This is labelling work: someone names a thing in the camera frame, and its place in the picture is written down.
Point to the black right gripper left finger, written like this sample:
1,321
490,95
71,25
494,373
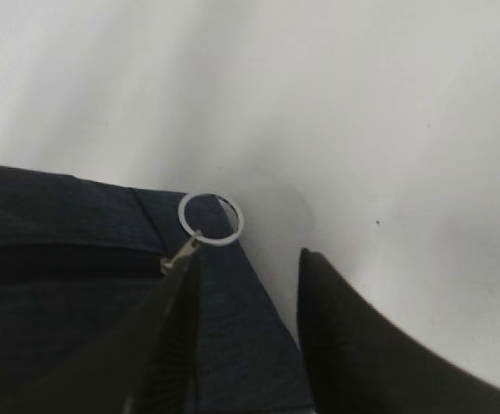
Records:
141,366

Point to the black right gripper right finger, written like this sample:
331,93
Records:
357,361

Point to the dark blue insulated lunch bag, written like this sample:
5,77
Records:
77,256

